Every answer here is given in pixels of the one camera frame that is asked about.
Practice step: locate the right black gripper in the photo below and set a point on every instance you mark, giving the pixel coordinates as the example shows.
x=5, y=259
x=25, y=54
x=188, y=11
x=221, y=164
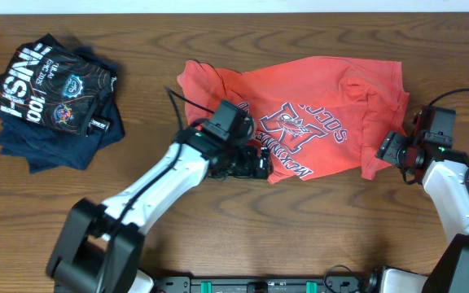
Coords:
x=387, y=150

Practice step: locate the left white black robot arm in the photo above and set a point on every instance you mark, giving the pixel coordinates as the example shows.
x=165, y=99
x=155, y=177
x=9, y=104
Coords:
x=99, y=248

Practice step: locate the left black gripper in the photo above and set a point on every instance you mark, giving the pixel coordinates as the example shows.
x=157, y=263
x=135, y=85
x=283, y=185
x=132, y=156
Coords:
x=248, y=170

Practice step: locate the navy folded clothes stack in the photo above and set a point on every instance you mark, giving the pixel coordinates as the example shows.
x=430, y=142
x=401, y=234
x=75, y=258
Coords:
x=46, y=148

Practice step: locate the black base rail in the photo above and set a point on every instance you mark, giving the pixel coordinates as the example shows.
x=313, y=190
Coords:
x=339, y=283

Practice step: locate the black printed folded t-shirt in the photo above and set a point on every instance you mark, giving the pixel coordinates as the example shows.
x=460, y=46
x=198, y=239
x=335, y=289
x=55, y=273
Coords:
x=47, y=85

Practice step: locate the red printed t-shirt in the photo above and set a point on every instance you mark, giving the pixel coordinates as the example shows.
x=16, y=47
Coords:
x=318, y=116

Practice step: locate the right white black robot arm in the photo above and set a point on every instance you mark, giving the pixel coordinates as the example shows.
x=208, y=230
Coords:
x=443, y=172

